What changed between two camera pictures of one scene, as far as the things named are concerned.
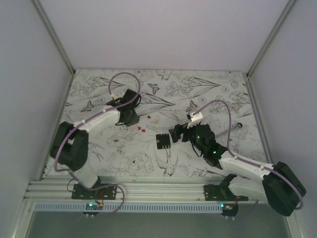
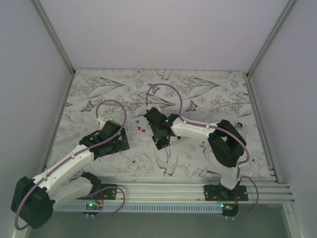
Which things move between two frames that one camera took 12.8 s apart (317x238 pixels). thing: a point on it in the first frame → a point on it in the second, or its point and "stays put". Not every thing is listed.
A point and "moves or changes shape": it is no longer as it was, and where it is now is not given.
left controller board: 93,206 stays put
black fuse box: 163,141 moves or changes shape
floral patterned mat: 224,99 stays put
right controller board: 230,209 stays put
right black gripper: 179,129 → 152,130
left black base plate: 80,192 stays put
